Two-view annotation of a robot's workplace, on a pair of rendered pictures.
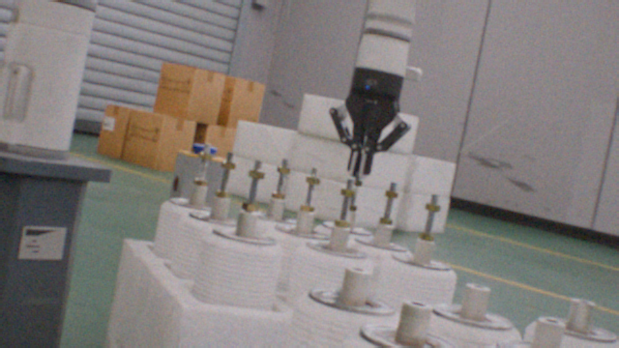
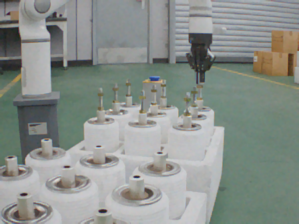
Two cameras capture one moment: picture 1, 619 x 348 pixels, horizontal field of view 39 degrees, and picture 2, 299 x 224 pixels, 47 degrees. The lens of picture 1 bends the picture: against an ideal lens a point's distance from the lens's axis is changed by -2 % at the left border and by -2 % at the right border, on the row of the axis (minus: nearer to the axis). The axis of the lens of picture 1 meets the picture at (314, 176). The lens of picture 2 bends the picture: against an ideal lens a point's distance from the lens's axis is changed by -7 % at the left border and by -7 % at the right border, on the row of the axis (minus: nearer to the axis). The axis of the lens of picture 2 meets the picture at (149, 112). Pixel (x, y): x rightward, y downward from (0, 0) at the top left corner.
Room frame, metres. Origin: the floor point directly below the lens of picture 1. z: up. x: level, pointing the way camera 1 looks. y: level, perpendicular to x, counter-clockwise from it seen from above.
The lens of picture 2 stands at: (0.33, -0.64, 0.48)
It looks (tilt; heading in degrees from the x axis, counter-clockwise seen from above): 12 degrees down; 38
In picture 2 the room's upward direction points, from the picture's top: straight up
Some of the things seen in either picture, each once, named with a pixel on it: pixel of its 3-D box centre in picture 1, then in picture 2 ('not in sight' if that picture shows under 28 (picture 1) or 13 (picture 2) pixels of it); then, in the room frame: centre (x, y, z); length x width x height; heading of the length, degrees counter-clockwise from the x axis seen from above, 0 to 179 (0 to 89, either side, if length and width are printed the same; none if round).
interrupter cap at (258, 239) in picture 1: (244, 237); (101, 121); (1.02, 0.07, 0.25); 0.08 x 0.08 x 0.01
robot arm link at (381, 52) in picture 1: (387, 54); (205, 23); (1.34, -0.07, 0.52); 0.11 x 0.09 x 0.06; 158
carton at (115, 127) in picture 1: (132, 133); (265, 61); (5.28, 1.12, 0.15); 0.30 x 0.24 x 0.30; 139
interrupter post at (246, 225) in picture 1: (246, 226); (101, 116); (1.02, 0.07, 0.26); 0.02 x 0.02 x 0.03
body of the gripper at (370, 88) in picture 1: (373, 99); (200, 45); (1.33, -0.06, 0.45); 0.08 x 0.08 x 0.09
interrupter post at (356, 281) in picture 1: (354, 288); (47, 147); (0.75, -0.05, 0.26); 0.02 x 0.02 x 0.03
